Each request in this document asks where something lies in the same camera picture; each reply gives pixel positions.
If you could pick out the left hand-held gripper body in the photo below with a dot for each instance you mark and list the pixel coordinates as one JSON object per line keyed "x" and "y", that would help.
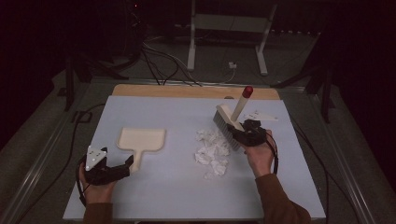
{"x": 102, "y": 175}

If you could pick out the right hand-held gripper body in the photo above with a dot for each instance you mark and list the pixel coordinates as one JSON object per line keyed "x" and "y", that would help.
{"x": 253, "y": 137}

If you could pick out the cream brush with red tip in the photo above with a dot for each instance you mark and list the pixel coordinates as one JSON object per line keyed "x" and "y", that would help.
{"x": 225, "y": 116}

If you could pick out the cream plastic dustpan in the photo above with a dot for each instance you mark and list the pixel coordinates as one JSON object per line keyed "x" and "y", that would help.
{"x": 141, "y": 141}

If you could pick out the pile of torn white tissue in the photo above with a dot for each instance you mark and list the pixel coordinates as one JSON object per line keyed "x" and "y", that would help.
{"x": 211, "y": 152}

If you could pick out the person's left hand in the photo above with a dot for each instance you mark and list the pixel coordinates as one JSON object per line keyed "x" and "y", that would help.
{"x": 98, "y": 194}

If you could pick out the person's right hand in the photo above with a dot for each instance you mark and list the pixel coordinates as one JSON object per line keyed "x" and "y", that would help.
{"x": 261, "y": 158}

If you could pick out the wooden table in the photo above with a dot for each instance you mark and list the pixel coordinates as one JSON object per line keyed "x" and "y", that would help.
{"x": 186, "y": 91}

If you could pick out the black floor stand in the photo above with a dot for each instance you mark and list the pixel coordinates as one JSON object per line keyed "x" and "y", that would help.
{"x": 70, "y": 84}
{"x": 325, "y": 93}

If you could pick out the white metal stand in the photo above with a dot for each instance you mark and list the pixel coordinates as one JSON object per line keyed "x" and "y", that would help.
{"x": 230, "y": 23}

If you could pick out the dark device with red light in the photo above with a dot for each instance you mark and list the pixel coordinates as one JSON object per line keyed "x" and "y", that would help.
{"x": 135, "y": 28}

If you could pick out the aluminium floor rail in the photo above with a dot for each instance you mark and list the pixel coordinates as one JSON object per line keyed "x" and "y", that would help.
{"x": 37, "y": 168}
{"x": 342, "y": 155}

